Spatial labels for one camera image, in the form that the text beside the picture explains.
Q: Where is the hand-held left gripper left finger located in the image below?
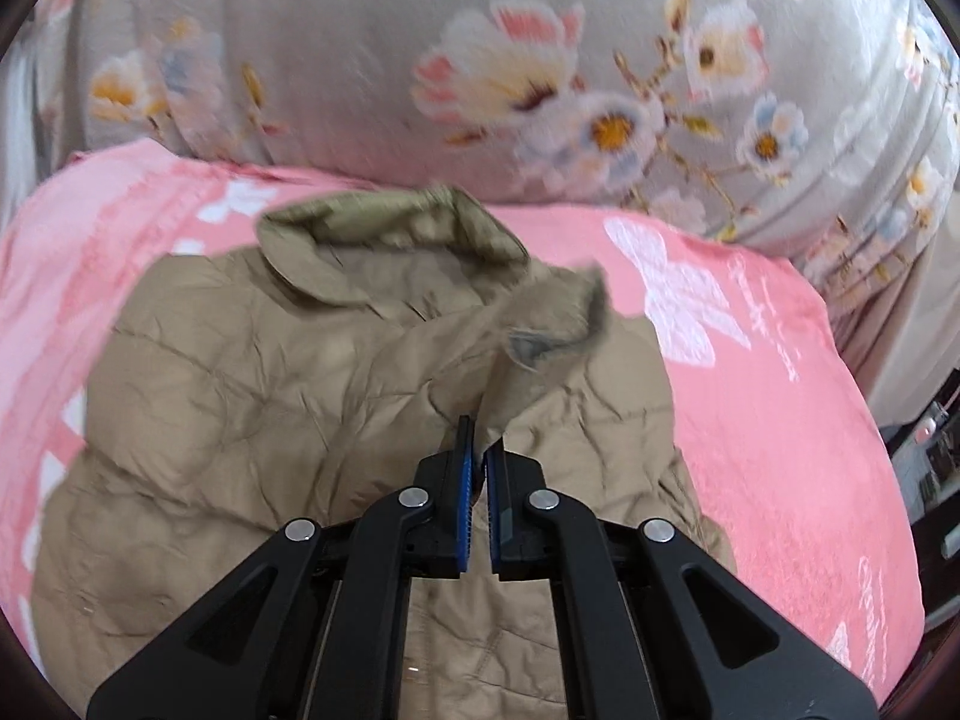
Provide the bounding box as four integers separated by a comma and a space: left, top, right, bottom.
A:
86, 415, 477, 720

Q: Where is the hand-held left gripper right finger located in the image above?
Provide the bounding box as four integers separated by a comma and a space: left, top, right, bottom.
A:
484, 441, 878, 720

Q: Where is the tan quilted jacket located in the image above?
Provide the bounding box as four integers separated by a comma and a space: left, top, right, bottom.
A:
30, 184, 740, 720

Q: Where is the pink printed blanket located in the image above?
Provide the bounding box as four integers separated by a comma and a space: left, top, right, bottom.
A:
0, 139, 927, 720

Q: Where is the beige cloth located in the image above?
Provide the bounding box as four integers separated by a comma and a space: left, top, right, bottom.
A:
829, 217, 960, 425

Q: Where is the grey floral blanket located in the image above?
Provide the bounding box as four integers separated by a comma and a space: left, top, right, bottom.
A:
30, 0, 960, 293

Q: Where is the white curtain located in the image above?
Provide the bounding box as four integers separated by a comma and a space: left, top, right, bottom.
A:
0, 30, 76, 230

